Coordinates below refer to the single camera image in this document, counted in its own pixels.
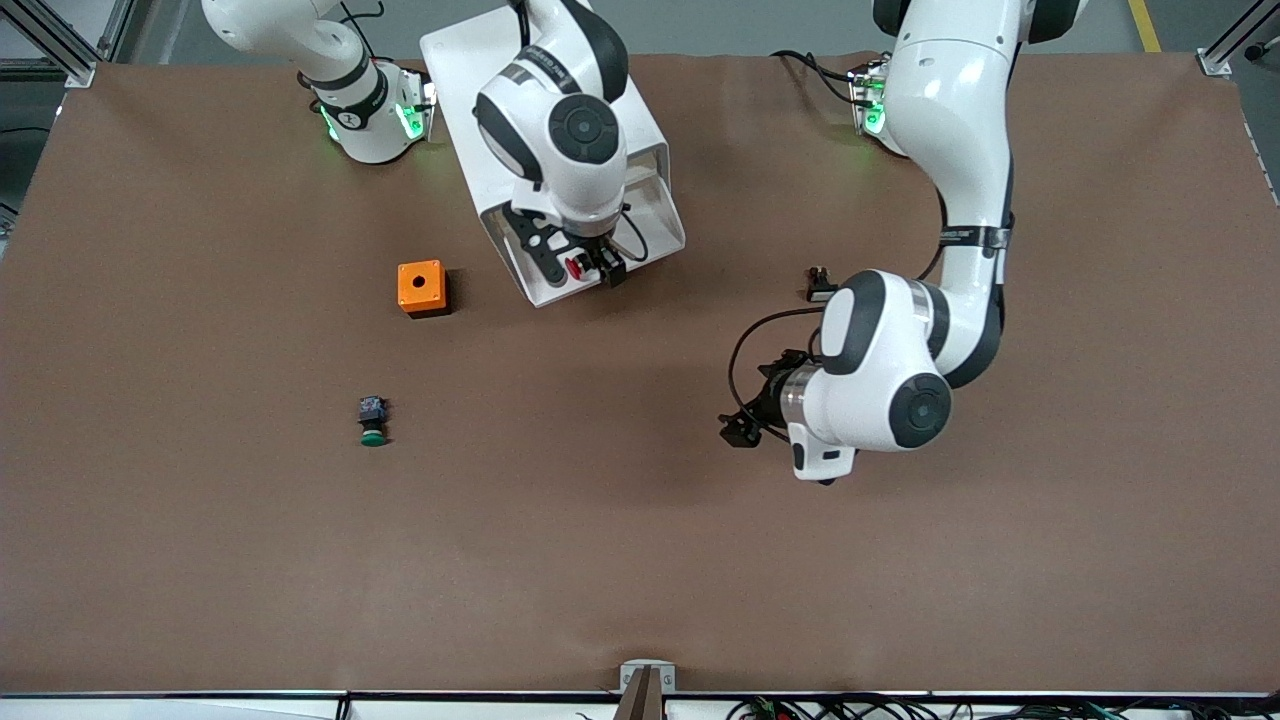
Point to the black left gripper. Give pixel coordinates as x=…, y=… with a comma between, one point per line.
x=771, y=400

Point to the black switch with white face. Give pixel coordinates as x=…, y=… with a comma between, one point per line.
x=820, y=285

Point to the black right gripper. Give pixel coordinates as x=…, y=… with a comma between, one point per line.
x=603, y=257

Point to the red mushroom push button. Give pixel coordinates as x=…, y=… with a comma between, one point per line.
x=577, y=267

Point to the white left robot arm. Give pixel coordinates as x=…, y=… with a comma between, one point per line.
x=950, y=130

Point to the white plastic drawer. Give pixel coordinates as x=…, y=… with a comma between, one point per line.
x=660, y=215

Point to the aluminium frame post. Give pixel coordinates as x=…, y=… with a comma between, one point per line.
x=62, y=52
x=1215, y=62

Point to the brown upright bar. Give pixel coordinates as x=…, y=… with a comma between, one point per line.
x=640, y=702

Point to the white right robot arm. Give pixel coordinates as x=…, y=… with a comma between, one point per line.
x=590, y=190

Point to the white drawer cabinet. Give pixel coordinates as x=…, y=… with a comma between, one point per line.
x=460, y=90

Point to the orange button enclosure box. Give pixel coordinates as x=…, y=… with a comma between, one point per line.
x=420, y=283

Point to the green mushroom push button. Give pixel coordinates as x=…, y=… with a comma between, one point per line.
x=373, y=425

